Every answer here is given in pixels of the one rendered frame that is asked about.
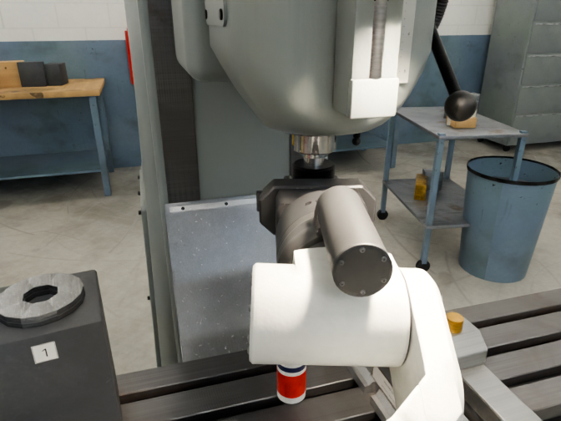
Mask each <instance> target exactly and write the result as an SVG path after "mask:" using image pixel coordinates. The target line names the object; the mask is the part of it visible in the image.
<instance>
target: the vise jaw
mask: <svg viewBox="0 0 561 421"><path fill-rule="evenodd" d="M463 318H464V322H463V326H462V331H461V332H460V333H451V332H450V333H451V337H452V342H453V346H454V349H455V353H456V356H457V361H458V365H459V368H460V370H463V369H466V368H471V367H475V366H477V365H481V364H484V363H485V361H486V357H487V353H488V349H487V346H486V344H485V342H484V340H483V337H482V334H481V333H480V331H479V330H478V329H477V328H476V327H475V326H473V325H472V324H471V323H470V321H468V320H467V319H466V318H465V317H463Z"/></svg>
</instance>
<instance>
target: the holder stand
mask: <svg viewBox="0 0 561 421"><path fill-rule="evenodd" d="M0 421H123V419H122V413H121V407H120V401H119V391H118V384H117V378H116V374H115V369H114V361H113V356H112V352H111V347H110V342H109V334H108V329H107V324H106V320H105V315H104V307H103V303H102V297H101V293H100V288H99V280H98V275H97V272H96V271H95V270H89V271H81V272H77V273H73V274H65V273H50V274H42V275H39V276H34V277H30V278H27V279H25V280H22V281H20V282H18V283H16V284H14V285H11V286H7V287H0Z"/></svg>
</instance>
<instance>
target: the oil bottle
mask: <svg viewBox="0 0 561 421"><path fill-rule="evenodd" d="M276 368H277V396H278V398H279V399H280V400H281V401H282V402H284V403H290V404H293V403H299V402H300V401H302V400H303V399H304V397H305V396H306V365H283V364H277V366H276Z"/></svg>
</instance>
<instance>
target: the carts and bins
mask: <svg viewBox="0 0 561 421"><path fill-rule="evenodd" d="M471 94H472V95H473V96H474V97H475V99H476V100H477V109H476V111H475V113H474V115H473V116H472V117H471V118H470V119H467V120H465V121H462V122H457V121H453V120H451V119H449V118H448V117H447V115H446V113H445V110H444V106H439V107H401V108H400V109H399V110H398V111H397V112H396V115H398V116H399V117H401V118H403V119H404V120H406V121H408V122H409V123H411V124H413V125H415V126H417V127H418V128H419V129H422V130H423V131H425V132H427V133H429V134H430V135H432V136H433V137H435V138H437V143H436V150H435V156H434V162H433V168H432V169H422V174H417V178H416V179H395V180H389V170H390V162H391V153H392V137H393V129H394V120H395V116H392V117H391V118H390V119H389V121H388V131H387V147H386V156H385V165H384V174H383V180H382V200H381V209H380V210H379V211H378V212H377V217H378V218H379V219H380V220H385V219H386V218H387V217H388V213H387V211H386V203H387V188H388V189H389V190H390V191H391V192H392V194H393V195H394V196H395V197H396V198H397V199H398V200H399V201H400V202H401V203H402V204H403V205H404V206H405V207H406V208H407V209H408V210H409V211H410V212H411V213H412V214H413V215H414V216H415V217H416V218H417V220H418V221H419V222H420V223H421V224H422V225H423V226H424V227H425V228H424V234H423V240H422V252H421V258H420V260H419V261H417V263H416V268H419V269H422V270H424V271H428V270H429V268H430V263H429V262H428V261H427V256H428V251H429V245H430V239H431V233H432V229H442V228H459V227H462V232H461V241H460V250H459V258H458V261H459V265H460V266H461V268H462V269H463V270H464V271H466V272H468V273H469V274H471V275H473V276H475V277H477V278H480V279H483V280H486V281H490V282H499V283H511V282H519V281H521V280H522V279H524V278H525V276H526V274H527V271H528V267H529V264H530V261H531V259H532V256H533V252H534V249H535V246H536V245H537V242H538V238H539V235H540V232H541V230H542V227H543V223H544V220H545V217H546V215H547V212H548V208H549V205H550V202H551V200H552V197H553V193H554V191H555V188H556V185H557V183H558V181H559V180H560V177H561V173H560V172H559V171H558V170H557V169H555V168H554V167H553V166H550V165H546V164H544V163H541V162H538V161H535V160H528V159H523V152H524V147H525V144H526V139H527V137H528V131H526V130H519V129H515V128H513V127H511V126H508V125H505V124H502V123H500V122H498V121H496V120H493V119H490V118H488V117H485V116H482V115H480V114H477V111H478V102H479V97H480V94H477V93H471ZM492 138H518V142H517V145H516V150H515V154H514V157H511V156H496V155H491V156H481V157H476V158H473V159H470V160H469V161H468V162H467V181H466V190H464V189H463V188H462V187H461V186H460V185H458V184H456V183H455V182H454V181H452V180H451V179H449V177H450V171H451V166H452V156H453V151H454V145H455V139H492ZM445 139H449V143H448V149H447V159H446V165H445V171H444V172H443V171H442V170H441V164H442V154H443V148H444V142H445ZM443 173H444V176H443Z"/></svg>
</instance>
